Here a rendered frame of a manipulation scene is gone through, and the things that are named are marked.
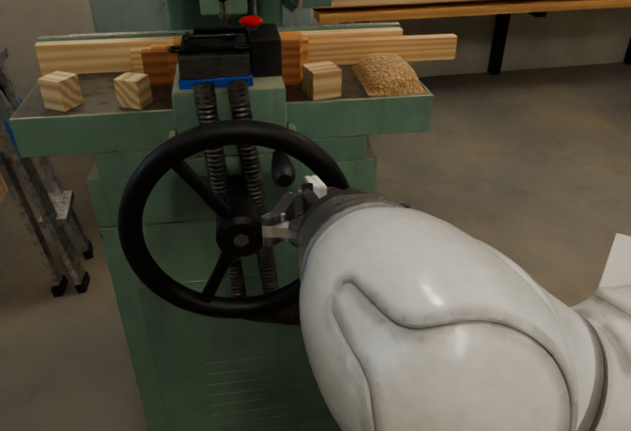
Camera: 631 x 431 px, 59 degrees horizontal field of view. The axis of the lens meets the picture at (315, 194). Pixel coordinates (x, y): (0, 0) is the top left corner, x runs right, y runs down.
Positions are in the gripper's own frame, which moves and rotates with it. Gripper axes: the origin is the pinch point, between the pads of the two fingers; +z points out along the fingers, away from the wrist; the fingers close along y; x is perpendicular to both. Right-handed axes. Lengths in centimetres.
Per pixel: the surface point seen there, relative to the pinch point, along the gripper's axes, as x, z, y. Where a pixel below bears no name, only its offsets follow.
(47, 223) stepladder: 26, 111, 66
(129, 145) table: -4.1, 25.0, 23.2
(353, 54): -15.7, 37.3, -12.7
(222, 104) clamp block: -9.5, 13.0, 9.3
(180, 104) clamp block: -9.8, 12.9, 14.3
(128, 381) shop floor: 65, 84, 42
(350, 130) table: -4.2, 25.0, -9.2
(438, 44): -16.7, 36.9, -27.6
